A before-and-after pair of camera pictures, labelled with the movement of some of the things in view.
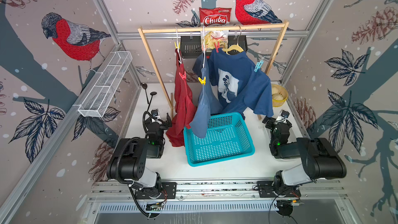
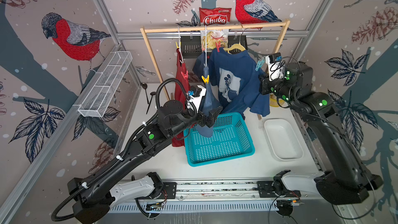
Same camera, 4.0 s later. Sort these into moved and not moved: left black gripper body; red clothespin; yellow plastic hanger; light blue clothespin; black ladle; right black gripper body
Moved: left black gripper body; right black gripper body
Not moved: black ladle; red clothespin; light blue clothespin; yellow plastic hanger
